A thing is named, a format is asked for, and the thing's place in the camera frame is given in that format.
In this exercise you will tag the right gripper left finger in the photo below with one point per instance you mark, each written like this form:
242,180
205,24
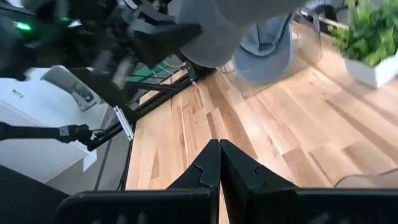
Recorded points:
199,177

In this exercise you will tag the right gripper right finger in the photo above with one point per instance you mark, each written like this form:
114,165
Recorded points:
242,177

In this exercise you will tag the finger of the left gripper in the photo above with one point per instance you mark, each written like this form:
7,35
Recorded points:
168,43

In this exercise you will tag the grey washed cap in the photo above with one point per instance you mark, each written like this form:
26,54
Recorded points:
214,40
264,65

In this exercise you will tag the black jointed arm device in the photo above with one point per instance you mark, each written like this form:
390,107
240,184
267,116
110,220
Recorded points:
37,132

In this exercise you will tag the grey office chair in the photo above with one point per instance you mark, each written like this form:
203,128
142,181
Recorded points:
71,87

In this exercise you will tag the clear plastic bin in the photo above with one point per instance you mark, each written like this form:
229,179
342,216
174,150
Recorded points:
308,46
367,180

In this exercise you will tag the green plant in white pot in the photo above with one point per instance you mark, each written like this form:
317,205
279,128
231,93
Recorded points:
367,31

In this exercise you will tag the black aluminium table frame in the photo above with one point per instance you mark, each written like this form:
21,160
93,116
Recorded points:
174,94

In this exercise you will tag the silver metal bracket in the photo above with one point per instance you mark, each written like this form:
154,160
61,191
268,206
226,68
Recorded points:
124,123

